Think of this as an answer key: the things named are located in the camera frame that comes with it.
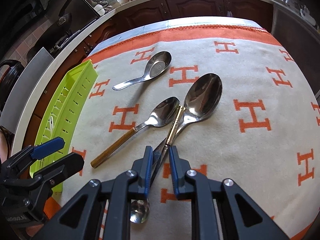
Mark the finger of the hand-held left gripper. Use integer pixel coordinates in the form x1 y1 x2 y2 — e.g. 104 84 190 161
7 137 66 168
31 152 85 188

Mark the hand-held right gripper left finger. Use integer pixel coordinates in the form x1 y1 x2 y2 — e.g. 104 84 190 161
32 145 153 240

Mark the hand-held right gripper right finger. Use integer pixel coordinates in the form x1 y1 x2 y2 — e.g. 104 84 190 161
169 145 288 240

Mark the small spoon with gold handle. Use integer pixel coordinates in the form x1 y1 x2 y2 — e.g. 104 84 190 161
130 106 185 223

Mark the green plastic utensil tray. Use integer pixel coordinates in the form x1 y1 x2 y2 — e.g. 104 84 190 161
29 59 98 193

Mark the grey metal panel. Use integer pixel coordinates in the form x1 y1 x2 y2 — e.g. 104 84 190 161
0 47 54 133

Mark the orange and beige printed blanket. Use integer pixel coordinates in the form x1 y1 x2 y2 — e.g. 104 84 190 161
42 24 320 240

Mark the large steel spoon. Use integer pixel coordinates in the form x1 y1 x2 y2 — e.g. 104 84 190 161
150 73 223 183

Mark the steel soup spoon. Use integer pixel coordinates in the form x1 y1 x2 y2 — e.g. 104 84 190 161
112 51 172 91

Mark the black stove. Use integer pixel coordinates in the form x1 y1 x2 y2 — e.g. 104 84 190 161
25 0 100 55

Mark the steel spoon with wooden handle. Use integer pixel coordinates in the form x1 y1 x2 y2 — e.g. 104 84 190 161
90 96 180 168

